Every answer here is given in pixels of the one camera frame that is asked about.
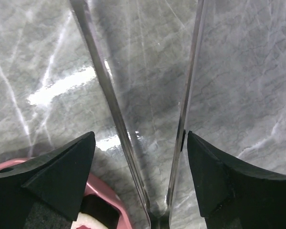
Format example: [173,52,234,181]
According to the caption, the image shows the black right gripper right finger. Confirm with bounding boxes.
[187,132,286,229]

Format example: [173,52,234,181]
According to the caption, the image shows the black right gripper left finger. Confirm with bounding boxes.
[0,132,96,229]

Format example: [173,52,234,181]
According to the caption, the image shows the sushi piece pink centre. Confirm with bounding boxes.
[71,195,120,229]

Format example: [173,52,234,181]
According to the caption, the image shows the metal tongs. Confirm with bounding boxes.
[70,0,208,229]

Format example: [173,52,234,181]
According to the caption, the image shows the pink scalloped plate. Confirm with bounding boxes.
[0,158,134,229]

